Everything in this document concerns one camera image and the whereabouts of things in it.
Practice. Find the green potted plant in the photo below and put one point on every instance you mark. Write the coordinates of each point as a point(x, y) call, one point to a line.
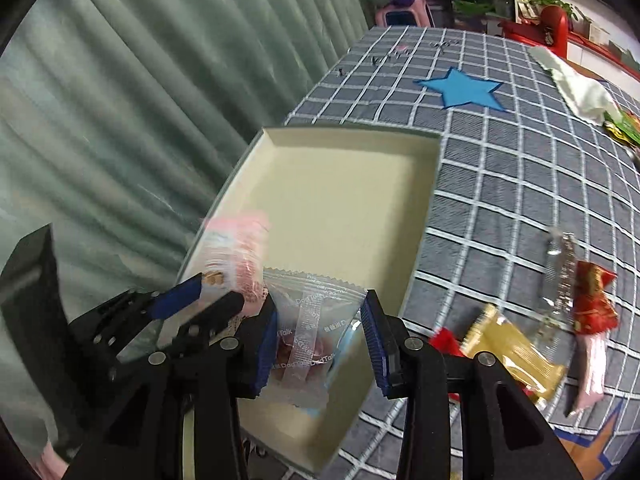
point(545, 0)

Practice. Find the red chair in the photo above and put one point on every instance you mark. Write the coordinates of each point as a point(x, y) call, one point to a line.
point(545, 27)

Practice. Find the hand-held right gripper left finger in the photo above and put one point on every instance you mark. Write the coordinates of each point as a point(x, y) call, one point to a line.
point(266, 347)

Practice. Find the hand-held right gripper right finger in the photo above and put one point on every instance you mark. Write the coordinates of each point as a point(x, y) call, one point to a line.
point(375, 345)

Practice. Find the gold snack packet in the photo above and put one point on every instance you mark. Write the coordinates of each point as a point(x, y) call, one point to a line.
point(510, 350)

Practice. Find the long pink snack packet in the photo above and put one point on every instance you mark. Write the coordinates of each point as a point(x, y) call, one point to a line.
point(590, 370)

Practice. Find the small red snack packet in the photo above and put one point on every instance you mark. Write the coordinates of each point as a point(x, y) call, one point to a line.
point(446, 342)

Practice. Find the white crumpled tissue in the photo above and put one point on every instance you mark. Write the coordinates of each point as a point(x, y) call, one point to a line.
point(575, 85)

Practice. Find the grey checked cloth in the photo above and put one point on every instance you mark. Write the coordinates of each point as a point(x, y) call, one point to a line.
point(500, 200)

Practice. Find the red patterned snack packet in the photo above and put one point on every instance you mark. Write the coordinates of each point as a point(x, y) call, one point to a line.
point(595, 300)

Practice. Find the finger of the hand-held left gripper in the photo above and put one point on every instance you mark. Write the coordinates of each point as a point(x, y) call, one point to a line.
point(175, 296)
point(215, 312)

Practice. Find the green snack packet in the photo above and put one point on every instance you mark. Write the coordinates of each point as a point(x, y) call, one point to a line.
point(625, 127)

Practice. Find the beige cardboard box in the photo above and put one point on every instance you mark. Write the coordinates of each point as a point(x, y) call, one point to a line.
point(325, 200)

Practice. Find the clear packet with red candy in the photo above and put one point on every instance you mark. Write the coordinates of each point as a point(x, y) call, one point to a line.
point(320, 340)

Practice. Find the pink plastic stool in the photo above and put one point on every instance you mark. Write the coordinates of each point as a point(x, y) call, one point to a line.
point(402, 14)

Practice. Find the clear packet with brown bar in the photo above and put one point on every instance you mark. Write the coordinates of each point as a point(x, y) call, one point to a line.
point(561, 280)

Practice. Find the green curtain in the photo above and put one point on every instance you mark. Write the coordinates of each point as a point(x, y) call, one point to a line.
point(125, 85)

